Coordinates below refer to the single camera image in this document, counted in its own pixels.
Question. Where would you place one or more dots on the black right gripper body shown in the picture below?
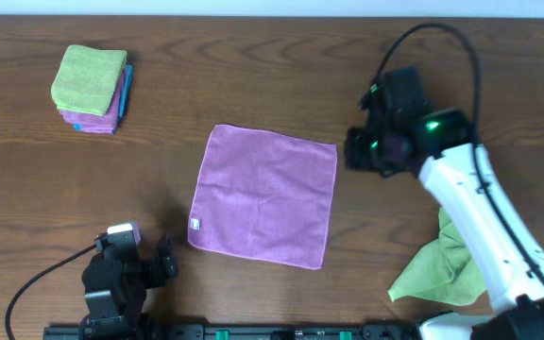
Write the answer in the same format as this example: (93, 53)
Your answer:
(370, 152)

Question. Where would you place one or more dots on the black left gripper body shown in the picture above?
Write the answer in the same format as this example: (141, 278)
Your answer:
(148, 270)

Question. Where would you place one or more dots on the purple microfiber cloth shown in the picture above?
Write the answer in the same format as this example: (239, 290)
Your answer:
(264, 196)

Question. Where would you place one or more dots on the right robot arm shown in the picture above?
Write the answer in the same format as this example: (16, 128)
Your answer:
(440, 150)

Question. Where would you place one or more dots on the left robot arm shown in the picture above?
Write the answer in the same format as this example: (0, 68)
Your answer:
(116, 282)

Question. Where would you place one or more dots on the crumpled green microfiber cloth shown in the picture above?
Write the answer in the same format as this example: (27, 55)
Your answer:
(442, 271)

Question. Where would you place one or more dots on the folded purple cloth in stack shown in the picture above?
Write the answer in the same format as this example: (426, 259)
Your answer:
(105, 123)

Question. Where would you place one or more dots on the folded blue cloth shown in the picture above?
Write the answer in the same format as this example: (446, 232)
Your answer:
(124, 99)

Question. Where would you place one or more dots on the folded green cloth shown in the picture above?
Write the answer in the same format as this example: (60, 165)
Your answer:
(87, 78)

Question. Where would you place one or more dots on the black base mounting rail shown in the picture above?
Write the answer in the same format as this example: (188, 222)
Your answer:
(391, 331)

